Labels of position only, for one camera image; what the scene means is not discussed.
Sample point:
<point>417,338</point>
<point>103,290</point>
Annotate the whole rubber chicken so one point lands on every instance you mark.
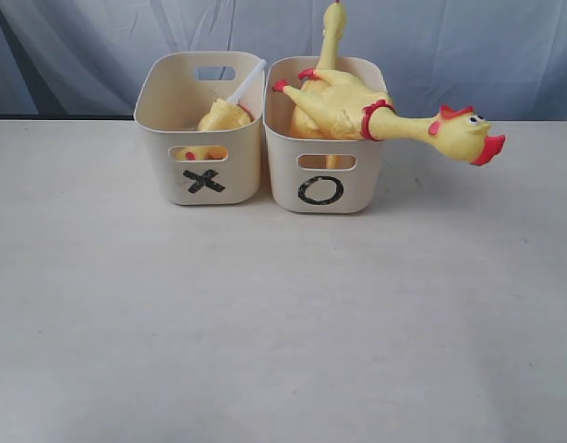
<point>346,109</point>
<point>333,29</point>

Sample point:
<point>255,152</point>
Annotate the cream left plastic bin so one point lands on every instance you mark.
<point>194,167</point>

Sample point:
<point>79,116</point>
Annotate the detached rubber chicken head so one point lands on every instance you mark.
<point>235,98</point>

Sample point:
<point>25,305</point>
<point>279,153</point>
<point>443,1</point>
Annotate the headless rubber chicken body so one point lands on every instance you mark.
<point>221,116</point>

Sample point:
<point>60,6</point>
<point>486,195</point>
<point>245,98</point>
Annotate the cream bin with black circle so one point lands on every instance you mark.
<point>314,175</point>

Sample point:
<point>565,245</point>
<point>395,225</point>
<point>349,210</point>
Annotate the blue-white backdrop curtain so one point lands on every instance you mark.
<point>508,59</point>

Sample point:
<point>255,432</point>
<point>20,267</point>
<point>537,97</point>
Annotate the whole rubber chicken front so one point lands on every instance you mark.
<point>333,29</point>

